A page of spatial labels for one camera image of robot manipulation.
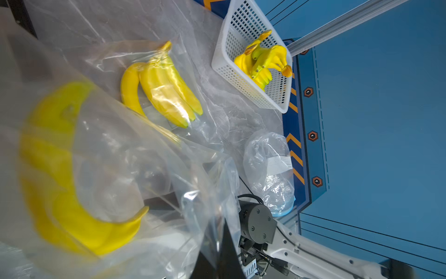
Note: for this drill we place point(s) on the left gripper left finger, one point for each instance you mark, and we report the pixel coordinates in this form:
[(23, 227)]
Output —
[(203, 269)]

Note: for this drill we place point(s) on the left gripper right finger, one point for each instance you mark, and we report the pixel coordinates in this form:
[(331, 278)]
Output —
[(228, 263)]

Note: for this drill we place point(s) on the clear zip-top bag blue seal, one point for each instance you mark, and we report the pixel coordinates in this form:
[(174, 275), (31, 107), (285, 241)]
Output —
[(268, 167)]

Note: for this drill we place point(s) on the single yellow banana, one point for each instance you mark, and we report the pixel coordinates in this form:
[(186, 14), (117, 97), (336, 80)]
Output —
[(91, 190)]

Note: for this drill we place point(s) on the bagged banana bunch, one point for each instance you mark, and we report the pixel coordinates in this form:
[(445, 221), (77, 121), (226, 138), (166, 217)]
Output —
[(156, 79), (245, 63), (265, 59)]

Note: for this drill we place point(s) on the yellow banana bunch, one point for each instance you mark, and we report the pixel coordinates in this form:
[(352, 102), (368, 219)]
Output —
[(250, 48)]

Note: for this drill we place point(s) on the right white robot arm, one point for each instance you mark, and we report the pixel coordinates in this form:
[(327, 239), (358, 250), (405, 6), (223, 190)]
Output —
[(265, 243)]

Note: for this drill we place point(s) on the white plastic basket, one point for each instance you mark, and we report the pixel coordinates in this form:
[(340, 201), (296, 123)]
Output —
[(243, 24)]

